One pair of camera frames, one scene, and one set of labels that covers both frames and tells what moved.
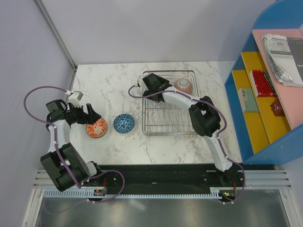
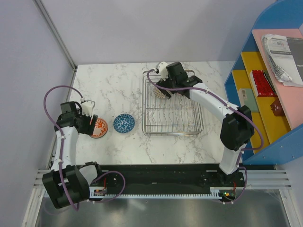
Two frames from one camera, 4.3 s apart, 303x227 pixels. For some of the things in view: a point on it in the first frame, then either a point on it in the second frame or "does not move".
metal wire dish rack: [165, 118] does not move
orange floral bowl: [97, 129] does not move
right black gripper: [162, 80] to [164, 83]
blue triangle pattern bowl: [124, 123] does not move
